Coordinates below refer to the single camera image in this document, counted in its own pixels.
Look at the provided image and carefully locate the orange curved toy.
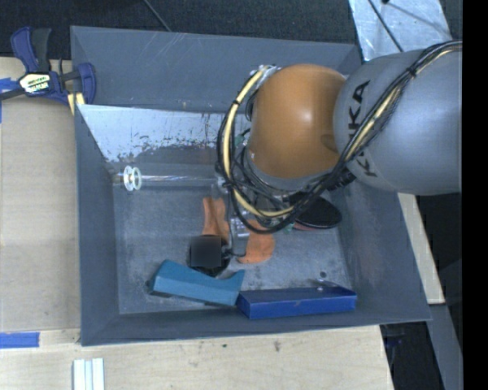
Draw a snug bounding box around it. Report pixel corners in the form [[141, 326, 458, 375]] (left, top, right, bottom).
[[200, 196, 276, 265]]

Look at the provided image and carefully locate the teal curved block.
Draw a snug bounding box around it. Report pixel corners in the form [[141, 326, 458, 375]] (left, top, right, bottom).
[[147, 258, 246, 308]]

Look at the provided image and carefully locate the grey metal bin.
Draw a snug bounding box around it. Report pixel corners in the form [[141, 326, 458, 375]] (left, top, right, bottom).
[[69, 24, 433, 347]]

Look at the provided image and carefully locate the black and red oval object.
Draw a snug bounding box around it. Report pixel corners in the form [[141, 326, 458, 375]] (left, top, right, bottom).
[[291, 196, 344, 232]]

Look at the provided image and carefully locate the blue flat block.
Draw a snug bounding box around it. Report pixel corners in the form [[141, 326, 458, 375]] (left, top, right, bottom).
[[235, 285, 359, 321]]

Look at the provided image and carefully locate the clear glass tube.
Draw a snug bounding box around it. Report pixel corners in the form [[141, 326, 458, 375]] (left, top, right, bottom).
[[112, 164, 221, 193]]

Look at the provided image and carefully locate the pale wood board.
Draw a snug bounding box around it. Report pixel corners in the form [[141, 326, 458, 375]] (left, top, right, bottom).
[[0, 94, 83, 334]]

